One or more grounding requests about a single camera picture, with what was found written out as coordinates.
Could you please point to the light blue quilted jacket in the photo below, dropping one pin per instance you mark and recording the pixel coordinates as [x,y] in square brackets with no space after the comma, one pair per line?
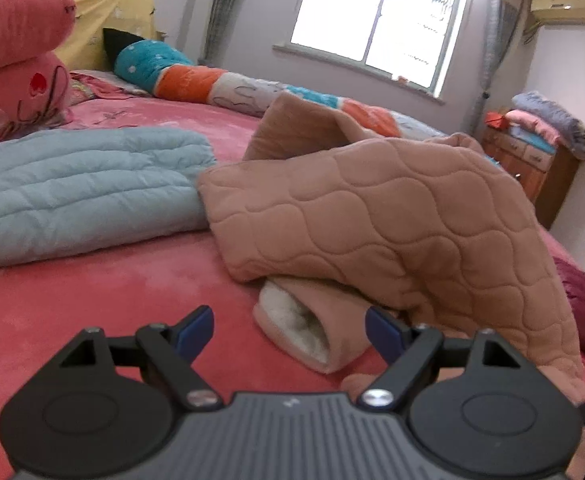
[72,195]

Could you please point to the pink floral pillowcase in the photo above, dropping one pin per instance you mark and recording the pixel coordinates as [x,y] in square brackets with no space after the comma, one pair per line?
[102,87]

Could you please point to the red box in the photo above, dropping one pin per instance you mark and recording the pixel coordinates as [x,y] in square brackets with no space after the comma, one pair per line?
[495,120]

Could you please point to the black cushion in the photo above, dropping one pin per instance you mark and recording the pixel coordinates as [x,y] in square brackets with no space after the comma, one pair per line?
[120,42]

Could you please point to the long colourful rabbit bolster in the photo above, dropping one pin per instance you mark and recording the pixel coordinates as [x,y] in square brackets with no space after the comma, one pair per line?
[187,82]

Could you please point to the window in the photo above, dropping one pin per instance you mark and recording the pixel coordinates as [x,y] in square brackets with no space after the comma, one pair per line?
[347,10]

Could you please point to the plain pink plush pillow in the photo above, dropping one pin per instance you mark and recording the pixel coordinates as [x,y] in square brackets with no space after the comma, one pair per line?
[17,25]

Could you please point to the grey patterned curtain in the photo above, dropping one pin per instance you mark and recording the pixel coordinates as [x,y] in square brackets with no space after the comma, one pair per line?
[497,35]
[227,5]

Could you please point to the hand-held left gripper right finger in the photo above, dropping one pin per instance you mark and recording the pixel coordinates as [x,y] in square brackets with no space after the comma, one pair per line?
[385,335]

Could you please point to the pink quilted fleece-lined garment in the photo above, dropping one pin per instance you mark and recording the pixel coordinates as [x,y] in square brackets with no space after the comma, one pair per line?
[372,210]

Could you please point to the beige air conditioner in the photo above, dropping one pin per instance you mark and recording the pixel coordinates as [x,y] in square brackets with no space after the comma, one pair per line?
[565,5]

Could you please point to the pink plush bed sheet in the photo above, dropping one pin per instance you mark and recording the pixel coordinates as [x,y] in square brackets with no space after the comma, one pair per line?
[122,300]

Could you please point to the folded pink blanket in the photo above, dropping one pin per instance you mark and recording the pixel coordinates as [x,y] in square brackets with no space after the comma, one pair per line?
[530,122]

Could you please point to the pink heart print pillow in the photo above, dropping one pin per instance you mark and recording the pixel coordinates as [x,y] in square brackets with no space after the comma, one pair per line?
[17,100]

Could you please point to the folded blue blanket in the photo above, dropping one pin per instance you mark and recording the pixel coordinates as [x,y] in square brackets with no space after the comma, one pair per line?
[530,139]

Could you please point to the wooden dresser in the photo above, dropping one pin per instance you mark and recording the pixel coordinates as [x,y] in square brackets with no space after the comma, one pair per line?
[527,170]

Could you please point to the yellow printed cloth cover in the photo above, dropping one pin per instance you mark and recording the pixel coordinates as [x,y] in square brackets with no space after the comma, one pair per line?
[102,10]

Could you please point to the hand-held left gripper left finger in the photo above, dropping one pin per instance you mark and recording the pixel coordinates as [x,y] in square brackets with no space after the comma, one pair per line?
[197,330]

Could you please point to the folded grey-purple blanket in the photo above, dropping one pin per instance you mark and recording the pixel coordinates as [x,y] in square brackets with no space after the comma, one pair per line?
[557,117]

